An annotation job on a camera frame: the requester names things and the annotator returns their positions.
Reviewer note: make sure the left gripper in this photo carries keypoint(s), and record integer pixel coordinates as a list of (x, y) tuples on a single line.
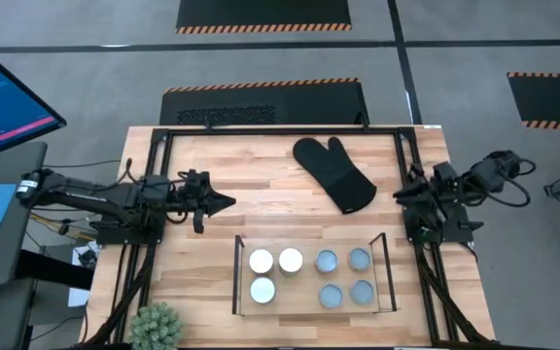
[(198, 201)]

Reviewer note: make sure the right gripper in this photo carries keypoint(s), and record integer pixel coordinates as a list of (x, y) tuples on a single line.
[(440, 194)]

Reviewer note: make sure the short can with PEAS label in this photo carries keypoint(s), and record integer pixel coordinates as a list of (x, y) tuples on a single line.
[(359, 258)]

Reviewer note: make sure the light blue short can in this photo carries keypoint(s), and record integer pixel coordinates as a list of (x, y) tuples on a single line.
[(331, 295)]

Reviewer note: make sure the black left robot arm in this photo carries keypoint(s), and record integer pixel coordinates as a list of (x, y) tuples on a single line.
[(90, 194)]

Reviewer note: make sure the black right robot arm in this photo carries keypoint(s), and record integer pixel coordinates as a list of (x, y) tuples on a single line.
[(491, 175)]

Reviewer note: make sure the black oven mitt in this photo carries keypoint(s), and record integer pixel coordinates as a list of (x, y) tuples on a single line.
[(333, 170)]

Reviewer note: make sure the black perforated hazard-striped mat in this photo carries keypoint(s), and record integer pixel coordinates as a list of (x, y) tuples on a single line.
[(260, 102)]

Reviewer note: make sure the small green potted plant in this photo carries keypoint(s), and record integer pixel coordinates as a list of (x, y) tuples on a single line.
[(156, 328)]

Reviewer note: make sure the black hazard-striped floor mat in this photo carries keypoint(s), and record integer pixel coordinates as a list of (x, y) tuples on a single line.
[(260, 12), (552, 97)]

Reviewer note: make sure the dark grey workstation desk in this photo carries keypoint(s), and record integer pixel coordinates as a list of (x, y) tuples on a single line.
[(27, 160)]

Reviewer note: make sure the black monitor with blue screen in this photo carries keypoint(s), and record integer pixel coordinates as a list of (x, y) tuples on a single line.
[(3, 97)]

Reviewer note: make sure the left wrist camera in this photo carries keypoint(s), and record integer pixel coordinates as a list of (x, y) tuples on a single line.
[(196, 178)]

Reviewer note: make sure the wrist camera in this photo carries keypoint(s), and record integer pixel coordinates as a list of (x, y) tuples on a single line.
[(445, 171), (196, 178)]

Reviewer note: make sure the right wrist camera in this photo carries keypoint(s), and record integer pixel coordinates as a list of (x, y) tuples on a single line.
[(445, 171)]

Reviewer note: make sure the black aluminium table frame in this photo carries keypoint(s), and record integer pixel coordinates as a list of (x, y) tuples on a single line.
[(285, 131)]

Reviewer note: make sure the wooden shelf with black frame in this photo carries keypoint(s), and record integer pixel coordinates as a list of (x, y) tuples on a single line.
[(304, 277)]

